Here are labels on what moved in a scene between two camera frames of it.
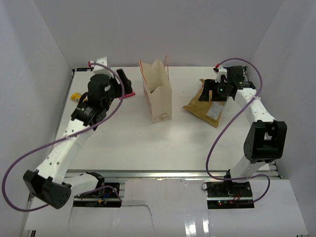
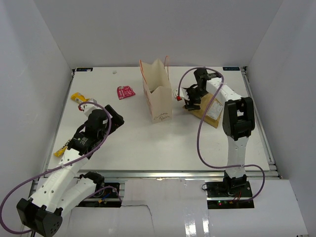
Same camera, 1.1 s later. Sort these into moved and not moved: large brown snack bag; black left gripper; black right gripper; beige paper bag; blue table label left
Moved: black right gripper; black left gripper
Not moved: blue table label left; large brown snack bag; beige paper bag
